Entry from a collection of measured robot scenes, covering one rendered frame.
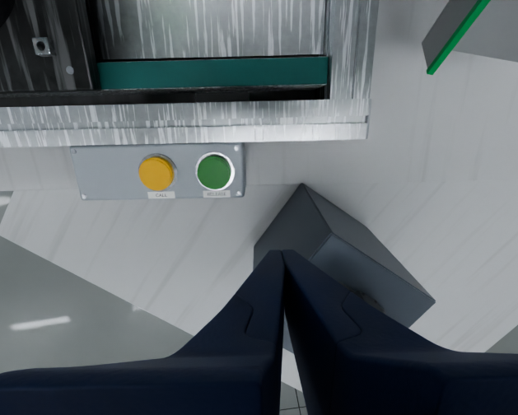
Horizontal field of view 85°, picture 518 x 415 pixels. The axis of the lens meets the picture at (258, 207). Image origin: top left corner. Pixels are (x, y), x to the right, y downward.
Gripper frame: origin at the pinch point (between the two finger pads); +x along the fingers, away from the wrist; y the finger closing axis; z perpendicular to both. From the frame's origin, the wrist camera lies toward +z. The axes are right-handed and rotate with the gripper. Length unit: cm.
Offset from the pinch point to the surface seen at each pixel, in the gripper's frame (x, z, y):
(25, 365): 124, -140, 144
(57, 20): 28.3, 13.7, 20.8
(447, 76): 38.8, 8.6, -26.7
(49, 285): 124, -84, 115
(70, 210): 39, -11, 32
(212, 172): 27.7, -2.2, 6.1
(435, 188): 38.7, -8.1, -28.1
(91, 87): 28.2, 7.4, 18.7
